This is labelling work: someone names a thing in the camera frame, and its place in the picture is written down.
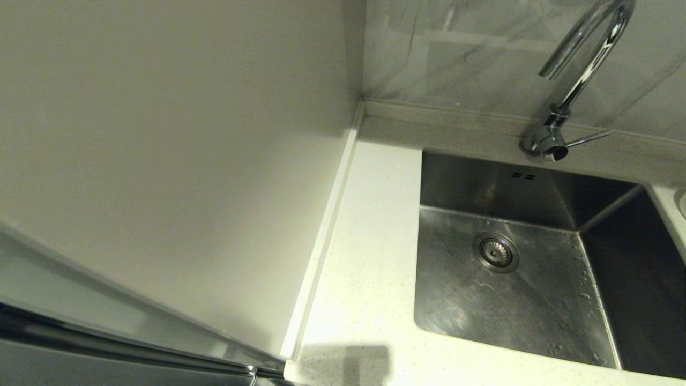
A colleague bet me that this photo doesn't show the stainless steel sink basin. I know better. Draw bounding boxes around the stainless steel sink basin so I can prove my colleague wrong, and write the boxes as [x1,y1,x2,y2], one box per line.
[414,149,686,379]

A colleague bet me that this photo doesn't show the white countertop upstand trim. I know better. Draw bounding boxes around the white countertop upstand trim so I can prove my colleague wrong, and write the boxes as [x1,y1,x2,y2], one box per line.
[279,101,366,361]

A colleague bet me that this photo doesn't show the round metal drain strainer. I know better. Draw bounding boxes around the round metal drain strainer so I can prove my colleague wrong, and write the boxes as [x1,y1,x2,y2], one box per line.
[473,232,520,273]

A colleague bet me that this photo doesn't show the chrome gooseneck faucet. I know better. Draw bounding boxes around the chrome gooseneck faucet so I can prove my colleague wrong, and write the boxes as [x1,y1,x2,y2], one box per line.
[519,0,637,162]

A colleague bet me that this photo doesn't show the stainless steel appliance door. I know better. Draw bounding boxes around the stainless steel appliance door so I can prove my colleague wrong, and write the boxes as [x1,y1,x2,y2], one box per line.
[0,221,287,386]

